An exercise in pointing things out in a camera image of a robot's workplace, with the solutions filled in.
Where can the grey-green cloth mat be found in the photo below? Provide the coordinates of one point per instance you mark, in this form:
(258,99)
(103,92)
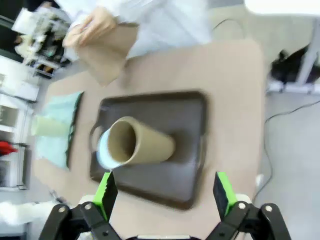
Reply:
(57,105)

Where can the grey shelf rack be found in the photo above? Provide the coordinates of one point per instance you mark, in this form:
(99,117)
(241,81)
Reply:
(15,95)

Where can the person in white jacket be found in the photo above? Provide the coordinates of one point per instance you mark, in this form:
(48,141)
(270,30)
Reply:
(170,22)

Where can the person's right hand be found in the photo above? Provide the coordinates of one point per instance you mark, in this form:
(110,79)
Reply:
(73,37)

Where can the dark brown tray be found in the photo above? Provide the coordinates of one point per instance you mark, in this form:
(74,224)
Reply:
(73,125)
(155,107)

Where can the brown cup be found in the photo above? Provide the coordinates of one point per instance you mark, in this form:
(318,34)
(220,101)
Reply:
(155,147)

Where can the red object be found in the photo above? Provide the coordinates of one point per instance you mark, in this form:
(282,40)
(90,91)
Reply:
(6,148)

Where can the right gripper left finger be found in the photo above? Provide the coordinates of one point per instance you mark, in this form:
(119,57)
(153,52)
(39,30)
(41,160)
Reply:
(105,197)

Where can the person's left hand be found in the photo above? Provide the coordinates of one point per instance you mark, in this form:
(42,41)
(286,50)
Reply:
(100,23)

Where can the dark crumpled cloth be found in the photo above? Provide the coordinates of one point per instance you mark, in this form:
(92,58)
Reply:
(287,66)

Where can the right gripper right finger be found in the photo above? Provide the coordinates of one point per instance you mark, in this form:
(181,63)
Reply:
(225,197)

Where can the brown paper bag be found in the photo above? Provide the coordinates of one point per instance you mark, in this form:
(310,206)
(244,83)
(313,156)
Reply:
(107,60)

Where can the light blue bowl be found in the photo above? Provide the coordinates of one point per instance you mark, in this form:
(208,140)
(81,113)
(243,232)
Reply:
(103,152)

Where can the light green cup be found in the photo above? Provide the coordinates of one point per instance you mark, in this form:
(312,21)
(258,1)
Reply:
(50,126)

